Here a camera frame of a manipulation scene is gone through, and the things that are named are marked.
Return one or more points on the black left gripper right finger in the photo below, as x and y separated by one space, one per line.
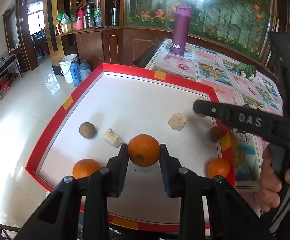
169 170

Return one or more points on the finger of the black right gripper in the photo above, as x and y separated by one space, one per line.
220 111

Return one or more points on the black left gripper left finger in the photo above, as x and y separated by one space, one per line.
117 171

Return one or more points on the orange tangerine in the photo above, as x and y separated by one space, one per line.
218 167
144 150
84 168

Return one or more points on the cream fruit piece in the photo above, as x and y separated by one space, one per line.
177 121

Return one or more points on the right hand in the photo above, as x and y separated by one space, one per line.
269 184

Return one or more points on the brown round fruit by rim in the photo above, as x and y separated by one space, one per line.
215 134

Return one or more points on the colourful fruit tablecloth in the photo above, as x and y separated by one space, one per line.
218 71

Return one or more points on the orange tangerine under gripper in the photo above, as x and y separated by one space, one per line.
218 167

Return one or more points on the green vegetable toy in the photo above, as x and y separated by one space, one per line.
246 70

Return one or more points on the brown round longan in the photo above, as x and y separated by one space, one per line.
87 130

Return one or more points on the red white tray box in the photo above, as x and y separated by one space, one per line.
130 101

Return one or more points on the purple thermos bottle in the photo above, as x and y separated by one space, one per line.
181 29

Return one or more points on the grey blue thermos jug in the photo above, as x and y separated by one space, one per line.
84 70

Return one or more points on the white plastic bucket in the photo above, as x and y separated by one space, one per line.
65 64

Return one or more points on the wooden cabinet counter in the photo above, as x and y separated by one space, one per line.
118 45

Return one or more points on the side table with cloth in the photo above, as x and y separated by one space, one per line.
6 64

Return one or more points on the pink bottle on counter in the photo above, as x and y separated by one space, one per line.
80 15

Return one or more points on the green bag on counter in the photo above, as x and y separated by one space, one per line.
63 18

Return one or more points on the black thermos on counter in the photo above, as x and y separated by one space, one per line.
89 14

